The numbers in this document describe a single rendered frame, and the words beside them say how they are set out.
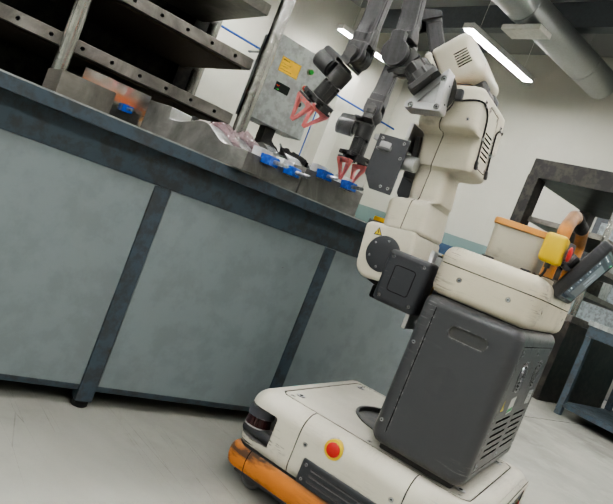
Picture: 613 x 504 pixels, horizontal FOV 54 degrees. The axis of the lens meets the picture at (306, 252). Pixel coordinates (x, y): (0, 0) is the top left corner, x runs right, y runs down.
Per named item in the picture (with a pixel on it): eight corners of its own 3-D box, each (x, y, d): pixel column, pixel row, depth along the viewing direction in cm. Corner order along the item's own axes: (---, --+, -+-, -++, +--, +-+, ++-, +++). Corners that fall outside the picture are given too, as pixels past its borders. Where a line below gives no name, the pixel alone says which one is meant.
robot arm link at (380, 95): (422, 8, 208) (424, 28, 218) (406, 5, 210) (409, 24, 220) (375, 115, 200) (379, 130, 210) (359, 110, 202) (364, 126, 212)
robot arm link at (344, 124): (377, 103, 202) (381, 116, 210) (347, 94, 206) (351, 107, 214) (363, 134, 200) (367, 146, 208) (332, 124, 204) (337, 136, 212)
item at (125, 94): (136, 137, 242) (151, 96, 241) (69, 110, 226) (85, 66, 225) (102, 125, 282) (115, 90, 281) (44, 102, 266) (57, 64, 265)
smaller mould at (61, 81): (108, 116, 170) (116, 92, 169) (54, 94, 161) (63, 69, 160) (89, 111, 186) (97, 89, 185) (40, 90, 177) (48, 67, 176)
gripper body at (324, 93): (301, 89, 172) (319, 69, 170) (317, 101, 181) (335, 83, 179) (314, 103, 170) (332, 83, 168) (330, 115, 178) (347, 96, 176)
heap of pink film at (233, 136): (269, 163, 194) (277, 140, 194) (232, 145, 180) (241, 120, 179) (216, 144, 209) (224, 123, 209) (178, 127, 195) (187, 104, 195)
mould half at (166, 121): (295, 192, 190) (307, 159, 190) (241, 169, 169) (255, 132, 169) (194, 155, 220) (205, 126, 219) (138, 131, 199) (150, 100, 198)
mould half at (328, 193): (353, 217, 210) (368, 181, 210) (296, 193, 195) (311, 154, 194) (281, 191, 250) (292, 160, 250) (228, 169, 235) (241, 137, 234)
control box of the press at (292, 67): (223, 346, 296) (334, 62, 288) (169, 335, 278) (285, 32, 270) (205, 330, 314) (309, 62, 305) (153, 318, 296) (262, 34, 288)
